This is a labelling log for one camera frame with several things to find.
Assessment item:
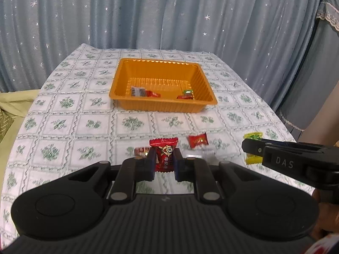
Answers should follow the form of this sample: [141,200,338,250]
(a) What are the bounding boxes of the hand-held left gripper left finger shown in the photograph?
[67,148,159,205]

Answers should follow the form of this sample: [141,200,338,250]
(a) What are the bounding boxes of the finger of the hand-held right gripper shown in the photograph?
[242,138,267,162]

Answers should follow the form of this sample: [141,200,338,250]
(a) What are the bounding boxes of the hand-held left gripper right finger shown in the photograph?
[173,149,261,204]

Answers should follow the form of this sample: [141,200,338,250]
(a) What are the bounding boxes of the yellow candy packet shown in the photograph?
[244,132,263,166]

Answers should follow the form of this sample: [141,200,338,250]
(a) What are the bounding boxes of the red gold candy packet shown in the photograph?
[134,146,149,158]

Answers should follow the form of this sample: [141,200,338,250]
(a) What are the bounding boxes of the red cartoon candy packet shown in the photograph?
[149,137,179,173]

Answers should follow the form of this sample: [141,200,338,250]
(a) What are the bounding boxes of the small red candy packet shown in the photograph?
[188,132,210,149]

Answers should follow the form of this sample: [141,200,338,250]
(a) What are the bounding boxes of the black striped clear snack packet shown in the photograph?
[131,86,147,97]

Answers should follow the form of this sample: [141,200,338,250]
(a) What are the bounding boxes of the orange plastic tray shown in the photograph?
[109,58,218,114]

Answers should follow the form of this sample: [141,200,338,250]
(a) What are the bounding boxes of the person's right hand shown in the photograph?
[311,189,339,242]

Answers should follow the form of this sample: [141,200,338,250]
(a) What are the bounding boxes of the floral checked tablecloth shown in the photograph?
[0,44,318,246]

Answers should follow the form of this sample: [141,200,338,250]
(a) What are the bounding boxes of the person's red patterned clothing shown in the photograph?
[310,234,339,254]

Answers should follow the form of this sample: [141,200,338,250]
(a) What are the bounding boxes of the grey lace-trimmed cover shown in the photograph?
[275,0,339,138]

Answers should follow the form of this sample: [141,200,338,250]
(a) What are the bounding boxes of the light green sofa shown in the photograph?
[0,90,40,154]

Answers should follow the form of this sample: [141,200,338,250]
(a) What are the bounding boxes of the blue starred curtain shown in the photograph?
[0,0,327,112]

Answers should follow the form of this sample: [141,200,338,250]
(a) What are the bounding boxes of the green zigzag cushion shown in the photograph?
[0,108,14,144]

